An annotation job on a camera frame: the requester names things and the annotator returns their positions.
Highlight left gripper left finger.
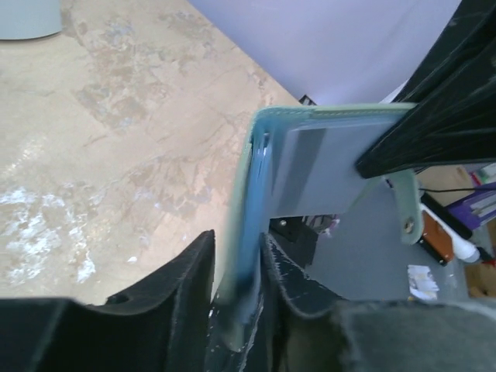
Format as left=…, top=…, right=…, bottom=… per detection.
left=1, top=231, right=215, bottom=371

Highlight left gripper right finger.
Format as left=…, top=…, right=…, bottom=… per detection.
left=261, top=234, right=495, bottom=371

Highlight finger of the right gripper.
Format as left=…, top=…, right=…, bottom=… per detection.
left=356, top=1, right=495, bottom=178

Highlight blue credit cards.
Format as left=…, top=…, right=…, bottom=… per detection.
left=239, top=131, right=272, bottom=295

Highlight sage green card holder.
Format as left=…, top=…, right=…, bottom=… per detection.
left=219, top=103, right=423, bottom=351

